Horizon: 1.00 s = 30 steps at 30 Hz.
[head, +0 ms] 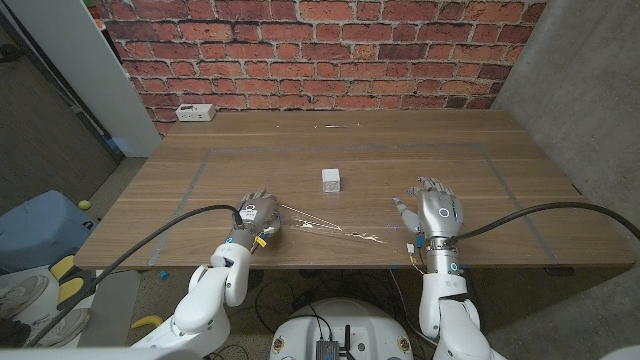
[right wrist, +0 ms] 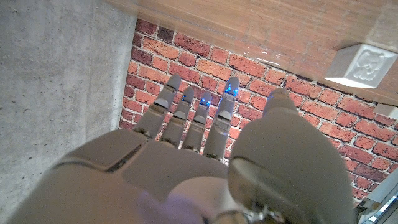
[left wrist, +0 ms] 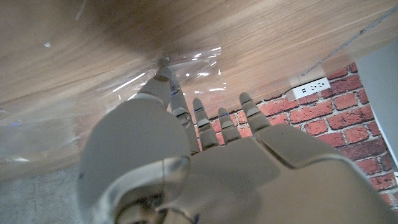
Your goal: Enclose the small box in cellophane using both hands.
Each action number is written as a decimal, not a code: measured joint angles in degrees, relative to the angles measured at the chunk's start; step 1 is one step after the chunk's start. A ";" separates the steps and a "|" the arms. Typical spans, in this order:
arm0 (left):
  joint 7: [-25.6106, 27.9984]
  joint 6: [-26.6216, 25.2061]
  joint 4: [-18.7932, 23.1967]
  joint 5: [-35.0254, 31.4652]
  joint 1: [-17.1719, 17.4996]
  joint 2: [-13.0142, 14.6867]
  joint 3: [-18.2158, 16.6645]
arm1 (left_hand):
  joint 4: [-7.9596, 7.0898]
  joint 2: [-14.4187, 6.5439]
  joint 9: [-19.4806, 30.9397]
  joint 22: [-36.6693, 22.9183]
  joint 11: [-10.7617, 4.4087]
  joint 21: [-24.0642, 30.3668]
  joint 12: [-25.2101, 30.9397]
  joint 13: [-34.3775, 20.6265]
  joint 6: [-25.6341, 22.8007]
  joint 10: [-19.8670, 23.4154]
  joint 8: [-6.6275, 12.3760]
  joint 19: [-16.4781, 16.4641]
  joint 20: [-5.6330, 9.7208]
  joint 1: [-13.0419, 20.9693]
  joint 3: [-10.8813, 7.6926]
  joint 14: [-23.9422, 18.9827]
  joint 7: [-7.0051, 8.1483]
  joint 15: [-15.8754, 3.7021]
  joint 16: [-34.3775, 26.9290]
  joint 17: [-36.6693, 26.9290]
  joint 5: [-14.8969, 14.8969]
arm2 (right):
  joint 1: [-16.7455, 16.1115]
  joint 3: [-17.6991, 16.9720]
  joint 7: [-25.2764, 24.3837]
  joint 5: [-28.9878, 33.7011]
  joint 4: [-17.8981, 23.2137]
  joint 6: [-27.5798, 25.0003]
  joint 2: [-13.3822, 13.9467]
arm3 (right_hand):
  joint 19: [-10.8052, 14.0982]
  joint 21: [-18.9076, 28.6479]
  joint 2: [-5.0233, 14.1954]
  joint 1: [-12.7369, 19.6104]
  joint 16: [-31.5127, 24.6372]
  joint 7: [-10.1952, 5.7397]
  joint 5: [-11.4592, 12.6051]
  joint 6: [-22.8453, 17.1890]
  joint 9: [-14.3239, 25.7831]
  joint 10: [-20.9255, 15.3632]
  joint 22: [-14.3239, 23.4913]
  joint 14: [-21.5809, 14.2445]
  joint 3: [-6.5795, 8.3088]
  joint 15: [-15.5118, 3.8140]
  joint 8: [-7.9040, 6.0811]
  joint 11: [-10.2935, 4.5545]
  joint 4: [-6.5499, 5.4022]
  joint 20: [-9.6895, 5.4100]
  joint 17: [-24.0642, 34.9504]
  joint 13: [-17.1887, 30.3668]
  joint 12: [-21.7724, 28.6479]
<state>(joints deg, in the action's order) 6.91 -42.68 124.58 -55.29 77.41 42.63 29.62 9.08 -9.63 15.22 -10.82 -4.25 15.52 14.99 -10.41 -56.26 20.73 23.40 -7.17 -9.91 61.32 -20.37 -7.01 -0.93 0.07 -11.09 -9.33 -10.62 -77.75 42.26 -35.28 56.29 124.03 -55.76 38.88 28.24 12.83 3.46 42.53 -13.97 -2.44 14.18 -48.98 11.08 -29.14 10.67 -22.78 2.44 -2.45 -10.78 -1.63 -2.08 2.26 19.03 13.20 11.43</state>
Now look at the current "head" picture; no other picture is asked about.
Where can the white right shoulder shell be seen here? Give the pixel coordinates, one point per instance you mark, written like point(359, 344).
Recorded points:
point(625, 355)

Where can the black antenna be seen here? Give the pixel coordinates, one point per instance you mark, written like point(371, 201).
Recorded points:
point(347, 340)

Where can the small white box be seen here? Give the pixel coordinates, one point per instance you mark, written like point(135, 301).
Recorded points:
point(331, 181)

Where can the white left shoulder shell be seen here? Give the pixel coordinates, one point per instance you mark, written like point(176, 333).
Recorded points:
point(75, 354)

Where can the white power strip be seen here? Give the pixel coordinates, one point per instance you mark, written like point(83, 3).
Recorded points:
point(195, 112)

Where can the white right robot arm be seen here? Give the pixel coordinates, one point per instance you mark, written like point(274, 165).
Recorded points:
point(450, 310)

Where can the grey table leg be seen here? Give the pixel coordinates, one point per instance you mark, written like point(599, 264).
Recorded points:
point(476, 300)

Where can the white sneaker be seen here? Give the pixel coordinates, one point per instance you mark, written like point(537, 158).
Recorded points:
point(22, 295)
point(60, 327)

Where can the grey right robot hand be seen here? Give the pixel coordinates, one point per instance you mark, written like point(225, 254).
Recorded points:
point(440, 212)

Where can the grey floor plate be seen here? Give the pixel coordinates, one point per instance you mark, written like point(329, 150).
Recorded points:
point(115, 305)

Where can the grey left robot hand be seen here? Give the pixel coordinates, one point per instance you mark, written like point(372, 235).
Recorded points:
point(260, 212)

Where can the grey perforated wall panel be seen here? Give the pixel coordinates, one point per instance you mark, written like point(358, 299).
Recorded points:
point(40, 140)

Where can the red brick print backdrop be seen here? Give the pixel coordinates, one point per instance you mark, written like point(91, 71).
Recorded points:
point(320, 55)

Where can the yellow-green ball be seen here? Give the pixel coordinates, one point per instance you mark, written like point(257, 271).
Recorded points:
point(84, 204)

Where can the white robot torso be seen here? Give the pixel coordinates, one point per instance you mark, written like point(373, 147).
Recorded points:
point(370, 325)

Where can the grey electronics box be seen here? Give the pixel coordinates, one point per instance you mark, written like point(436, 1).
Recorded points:
point(327, 350)

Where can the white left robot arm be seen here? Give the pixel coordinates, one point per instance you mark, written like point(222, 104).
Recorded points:
point(210, 300)

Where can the yellow toy banana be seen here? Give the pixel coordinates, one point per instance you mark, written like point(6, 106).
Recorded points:
point(147, 321)

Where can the small blue cap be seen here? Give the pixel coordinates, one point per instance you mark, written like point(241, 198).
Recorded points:
point(164, 275)

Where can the blue plastic bin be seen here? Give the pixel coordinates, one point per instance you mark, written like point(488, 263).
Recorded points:
point(40, 230)

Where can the yellow foam pad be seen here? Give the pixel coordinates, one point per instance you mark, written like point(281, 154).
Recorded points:
point(70, 290)
point(61, 267)

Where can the wrist plug lead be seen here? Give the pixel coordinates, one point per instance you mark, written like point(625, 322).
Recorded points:
point(410, 248)
point(260, 241)

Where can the white pillar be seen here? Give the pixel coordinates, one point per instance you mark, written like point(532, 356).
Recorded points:
point(90, 75)

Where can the left wrist plug lead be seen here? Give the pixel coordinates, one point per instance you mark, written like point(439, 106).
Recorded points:
point(260, 241)

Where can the right wrist plug lead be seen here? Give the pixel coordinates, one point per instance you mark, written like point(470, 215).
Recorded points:
point(410, 248)

